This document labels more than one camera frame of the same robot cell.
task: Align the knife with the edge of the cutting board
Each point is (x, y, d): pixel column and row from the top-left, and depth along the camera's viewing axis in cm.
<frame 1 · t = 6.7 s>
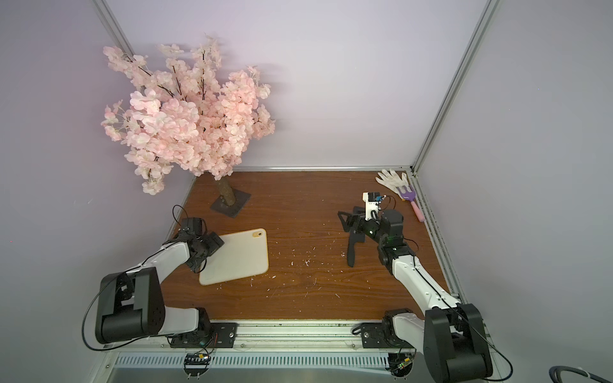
left hand: (214, 247, 92), fingers open
right hand: (352, 206, 81), fingers open
white work glove: (394, 183, 116), on the table
purple pink garden rake: (410, 196, 110), on the table

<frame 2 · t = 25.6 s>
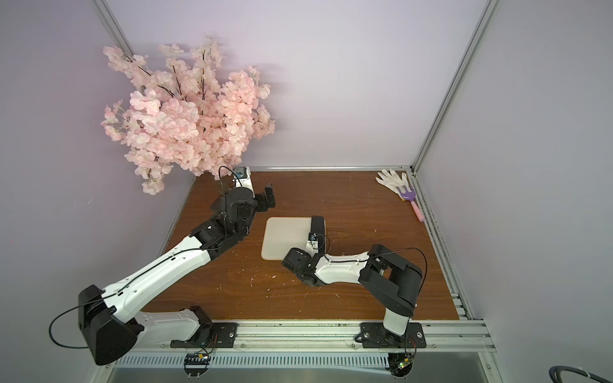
left hand: (258, 184, 74), fingers open
right hand: (308, 255, 90), fingers open
cream cutting board orange rim: (282, 234, 95), point 4 cm above the table
the other named things where they were.

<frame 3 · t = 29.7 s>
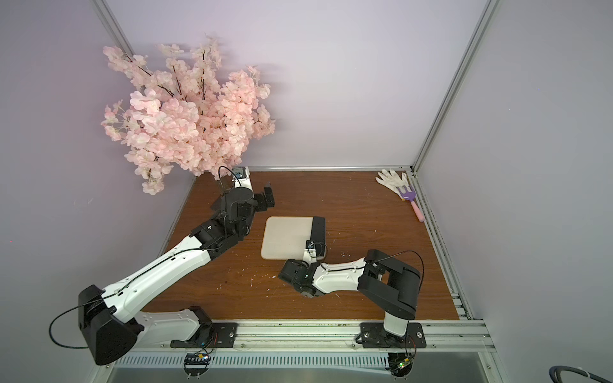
left hand: (257, 184, 74), fingers open
right hand: (305, 262, 88), fingers open
the named things where they were.

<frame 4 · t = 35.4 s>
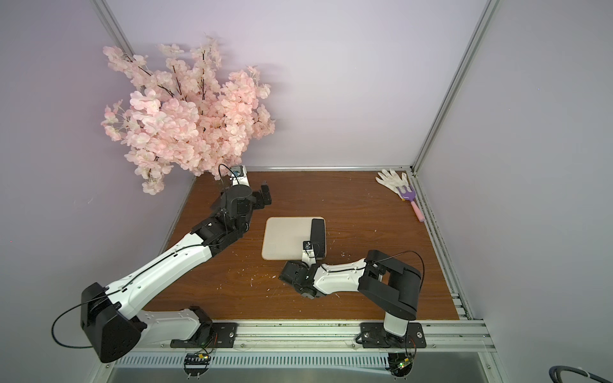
left hand: (253, 183, 75), fingers open
right hand: (307, 262, 89), fingers open
the named things where they were.

